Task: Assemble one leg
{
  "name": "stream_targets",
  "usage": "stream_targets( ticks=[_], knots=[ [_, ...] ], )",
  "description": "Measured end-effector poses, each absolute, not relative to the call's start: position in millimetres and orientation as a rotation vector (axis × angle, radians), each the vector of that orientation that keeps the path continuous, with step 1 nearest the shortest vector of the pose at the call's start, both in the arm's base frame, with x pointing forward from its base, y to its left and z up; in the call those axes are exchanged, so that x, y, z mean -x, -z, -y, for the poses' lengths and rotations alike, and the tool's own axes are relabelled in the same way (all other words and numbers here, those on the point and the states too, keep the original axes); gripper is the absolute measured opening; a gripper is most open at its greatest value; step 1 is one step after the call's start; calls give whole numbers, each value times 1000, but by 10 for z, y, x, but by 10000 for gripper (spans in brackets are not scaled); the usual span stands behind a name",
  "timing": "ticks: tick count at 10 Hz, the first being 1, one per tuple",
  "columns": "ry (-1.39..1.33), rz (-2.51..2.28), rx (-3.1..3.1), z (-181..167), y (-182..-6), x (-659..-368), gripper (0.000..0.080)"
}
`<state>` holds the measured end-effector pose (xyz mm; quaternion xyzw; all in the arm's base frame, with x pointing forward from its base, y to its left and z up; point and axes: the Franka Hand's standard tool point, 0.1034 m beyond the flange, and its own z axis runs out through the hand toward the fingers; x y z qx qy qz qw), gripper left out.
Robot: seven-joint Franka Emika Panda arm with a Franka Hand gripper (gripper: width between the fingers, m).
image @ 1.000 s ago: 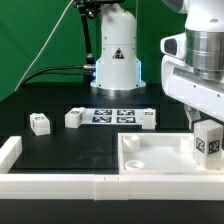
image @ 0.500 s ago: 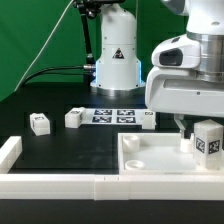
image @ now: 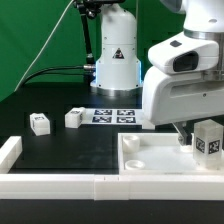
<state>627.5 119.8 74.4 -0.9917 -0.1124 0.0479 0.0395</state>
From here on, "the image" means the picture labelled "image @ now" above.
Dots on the sheet of fiducial tags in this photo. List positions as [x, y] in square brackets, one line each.
[95, 116]

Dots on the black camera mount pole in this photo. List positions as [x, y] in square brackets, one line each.
[88, 9]

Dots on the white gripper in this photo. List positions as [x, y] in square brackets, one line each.
[175, 88]

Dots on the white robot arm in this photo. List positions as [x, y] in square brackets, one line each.
[117, 69]

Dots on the white U-shaped obstacle fence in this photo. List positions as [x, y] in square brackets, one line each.
[102, 187]

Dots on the white square tabletop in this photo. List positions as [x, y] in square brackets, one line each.
[158, 154]

